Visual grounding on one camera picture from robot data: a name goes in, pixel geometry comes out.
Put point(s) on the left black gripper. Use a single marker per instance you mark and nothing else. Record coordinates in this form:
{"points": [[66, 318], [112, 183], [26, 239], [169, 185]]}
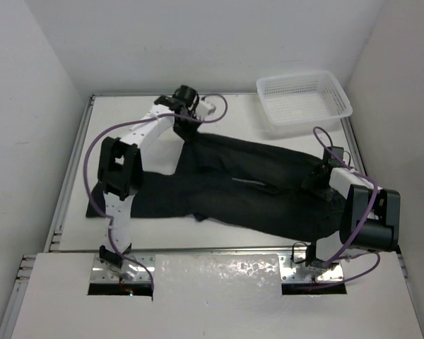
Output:
{"points": [[185, 135]]}

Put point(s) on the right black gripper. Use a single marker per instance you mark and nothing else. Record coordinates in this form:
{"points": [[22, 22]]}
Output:
{"points": [[309, 183]]}

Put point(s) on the black trousers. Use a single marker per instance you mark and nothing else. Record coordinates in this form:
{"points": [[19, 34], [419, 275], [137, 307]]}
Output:
{"points": [[241, 183]]}

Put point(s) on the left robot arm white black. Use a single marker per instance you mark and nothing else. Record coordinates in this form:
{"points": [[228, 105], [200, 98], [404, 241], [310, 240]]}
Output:
{"points": [[120, 169]]}

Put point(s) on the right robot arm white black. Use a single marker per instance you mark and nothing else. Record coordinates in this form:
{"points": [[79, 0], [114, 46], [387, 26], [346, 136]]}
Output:
{"points": [[371, 215]]}

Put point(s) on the white plastic basket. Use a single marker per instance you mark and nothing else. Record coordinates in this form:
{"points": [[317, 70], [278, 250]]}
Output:
{"points": [[303, 98]]}

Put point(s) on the white front cover board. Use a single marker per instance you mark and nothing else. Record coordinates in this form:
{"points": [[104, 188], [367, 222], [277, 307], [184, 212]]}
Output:
{"points": [[199, 296]]}

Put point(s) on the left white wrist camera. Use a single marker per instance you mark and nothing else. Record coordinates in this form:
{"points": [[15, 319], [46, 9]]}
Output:
{"points": [[204, 108]]}

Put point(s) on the aluminium table frame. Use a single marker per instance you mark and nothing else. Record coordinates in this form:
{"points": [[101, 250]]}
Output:
{"points": [[71, 232]]}

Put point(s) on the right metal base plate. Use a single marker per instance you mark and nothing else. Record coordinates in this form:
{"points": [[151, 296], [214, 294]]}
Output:
{"points": [[294, 271]]}

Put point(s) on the metal base plate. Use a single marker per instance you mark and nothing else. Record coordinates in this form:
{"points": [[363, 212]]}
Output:
{"points": [[294, 271], [105, 273]]}

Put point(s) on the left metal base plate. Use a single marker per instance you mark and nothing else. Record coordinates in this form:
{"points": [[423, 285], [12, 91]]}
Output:
{"points": [[105, 273]]}

